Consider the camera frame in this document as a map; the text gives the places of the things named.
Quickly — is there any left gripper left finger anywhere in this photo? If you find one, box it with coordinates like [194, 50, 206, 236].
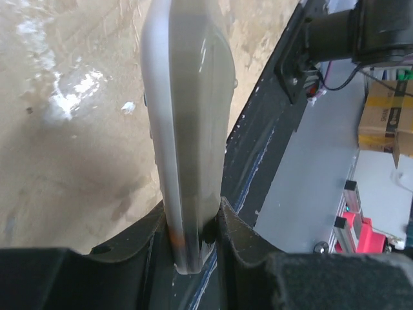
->
[1, 203, 174, 309]

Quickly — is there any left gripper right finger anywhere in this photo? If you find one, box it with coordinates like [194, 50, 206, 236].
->
[216, 198, 412, 309]

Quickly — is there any grey remote control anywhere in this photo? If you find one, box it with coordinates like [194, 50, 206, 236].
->
[141, 1, 237, 274]

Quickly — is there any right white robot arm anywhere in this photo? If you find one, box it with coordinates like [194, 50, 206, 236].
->
[275, 0, 412, 104]

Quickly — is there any red plastic object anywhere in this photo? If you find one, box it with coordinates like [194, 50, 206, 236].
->
[334, 212, 387, 254]

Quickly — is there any cardboard box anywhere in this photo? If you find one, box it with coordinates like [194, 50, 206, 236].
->
[358, 80, 412, 167]

